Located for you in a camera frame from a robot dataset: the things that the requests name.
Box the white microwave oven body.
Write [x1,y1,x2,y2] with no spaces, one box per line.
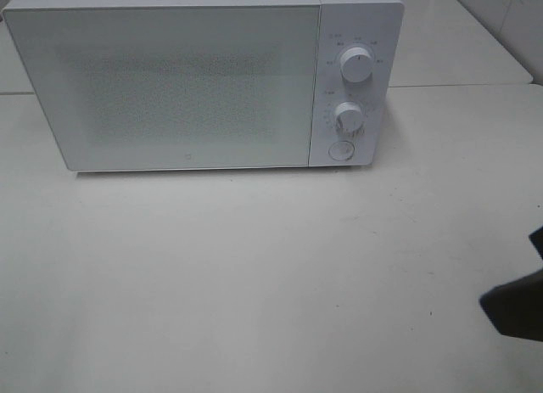
[2,0,404,170]

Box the white microwave knob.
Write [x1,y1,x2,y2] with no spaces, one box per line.
[334,102,364,133]
[339,46,374,83]

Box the white microwave door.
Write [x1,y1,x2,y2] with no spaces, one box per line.
[6,6,319,171]

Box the round door release button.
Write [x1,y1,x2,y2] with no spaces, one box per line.
[328,140,355,161]

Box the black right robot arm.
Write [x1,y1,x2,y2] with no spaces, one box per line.
[479,270,542,342]

